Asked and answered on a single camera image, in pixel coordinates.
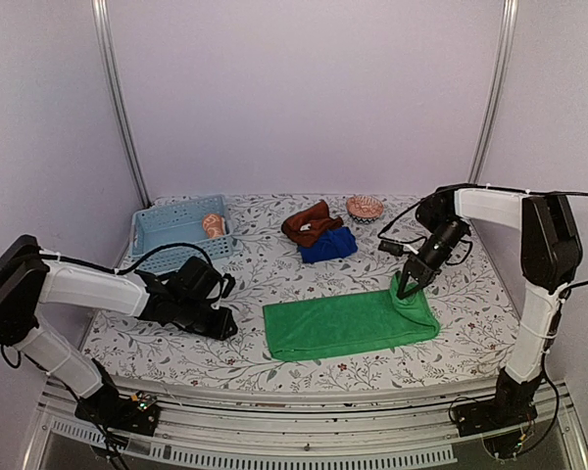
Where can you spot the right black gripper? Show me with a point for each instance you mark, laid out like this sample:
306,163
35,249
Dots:
421,269

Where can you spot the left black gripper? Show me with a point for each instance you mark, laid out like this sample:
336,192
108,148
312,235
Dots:
221,329

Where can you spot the green towel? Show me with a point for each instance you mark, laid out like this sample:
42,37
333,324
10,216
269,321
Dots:
349,324

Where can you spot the orange bunny towel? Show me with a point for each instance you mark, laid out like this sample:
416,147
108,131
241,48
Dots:
214,225

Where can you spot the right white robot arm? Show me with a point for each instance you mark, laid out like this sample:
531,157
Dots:
550,253

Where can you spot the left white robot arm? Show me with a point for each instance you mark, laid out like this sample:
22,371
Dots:
31,278

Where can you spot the blue towel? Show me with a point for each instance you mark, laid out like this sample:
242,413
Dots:
332,244

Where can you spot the red patterned bowl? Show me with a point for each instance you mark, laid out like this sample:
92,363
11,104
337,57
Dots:
364,209

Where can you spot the light blue plastic basket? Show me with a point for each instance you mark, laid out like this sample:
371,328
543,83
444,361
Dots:
178,222

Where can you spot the dark red towel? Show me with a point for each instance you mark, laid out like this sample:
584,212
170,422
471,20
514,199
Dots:
304,228

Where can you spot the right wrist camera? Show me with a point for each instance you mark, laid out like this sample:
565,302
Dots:
396,249

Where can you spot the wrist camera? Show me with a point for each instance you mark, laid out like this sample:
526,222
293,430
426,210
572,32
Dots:
396,249
227,283

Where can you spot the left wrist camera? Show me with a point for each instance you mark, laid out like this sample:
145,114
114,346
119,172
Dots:
227,283

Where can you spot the front aluminium rail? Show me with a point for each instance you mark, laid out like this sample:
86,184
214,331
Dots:
204,428

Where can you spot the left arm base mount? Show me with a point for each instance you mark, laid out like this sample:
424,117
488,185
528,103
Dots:
138,414

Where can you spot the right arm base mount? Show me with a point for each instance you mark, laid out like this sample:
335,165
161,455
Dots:
512,405

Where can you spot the right aluminium frame post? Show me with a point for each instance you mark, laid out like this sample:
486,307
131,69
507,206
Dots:
501,65

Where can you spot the aluminium frame post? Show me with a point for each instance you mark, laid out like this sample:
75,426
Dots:
501,65
104,35

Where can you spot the left aluminium frame post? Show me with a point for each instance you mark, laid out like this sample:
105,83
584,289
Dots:
104,35

